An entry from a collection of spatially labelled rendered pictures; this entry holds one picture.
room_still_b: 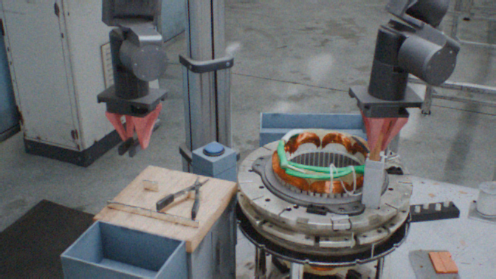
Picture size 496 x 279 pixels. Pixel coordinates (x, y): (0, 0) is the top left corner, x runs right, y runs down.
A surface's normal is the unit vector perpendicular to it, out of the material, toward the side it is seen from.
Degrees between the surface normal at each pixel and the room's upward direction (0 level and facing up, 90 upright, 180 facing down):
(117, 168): 0
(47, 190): 0
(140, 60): 89
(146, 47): 89
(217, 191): 0
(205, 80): 90
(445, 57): 92
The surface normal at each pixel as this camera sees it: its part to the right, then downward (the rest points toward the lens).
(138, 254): -0.36, 0.42
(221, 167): 0.72, 0.31
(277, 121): -0.03, 0.45
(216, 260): 0.93, 0.16
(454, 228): 0.00, -0.89
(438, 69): 0.47, 0.43
